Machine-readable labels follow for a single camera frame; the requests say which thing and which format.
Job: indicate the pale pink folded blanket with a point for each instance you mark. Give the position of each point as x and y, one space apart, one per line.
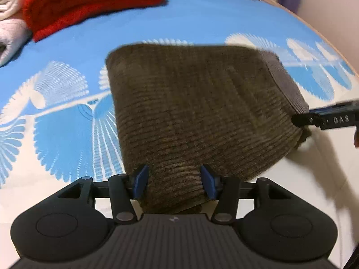
11 37

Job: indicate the red folded blanket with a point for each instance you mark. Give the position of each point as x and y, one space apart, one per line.
89 0

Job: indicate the white folded blanket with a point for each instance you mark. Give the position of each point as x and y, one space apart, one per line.
9 1

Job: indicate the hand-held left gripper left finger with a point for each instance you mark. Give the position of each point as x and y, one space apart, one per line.
141 180

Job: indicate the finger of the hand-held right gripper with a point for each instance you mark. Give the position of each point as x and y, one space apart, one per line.
304 120

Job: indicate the person's right hand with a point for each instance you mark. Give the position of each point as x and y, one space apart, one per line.
356 137

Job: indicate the blue white printed bedsheet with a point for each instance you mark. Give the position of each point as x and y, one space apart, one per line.
202 16

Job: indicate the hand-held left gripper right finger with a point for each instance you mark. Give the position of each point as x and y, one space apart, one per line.
208 180

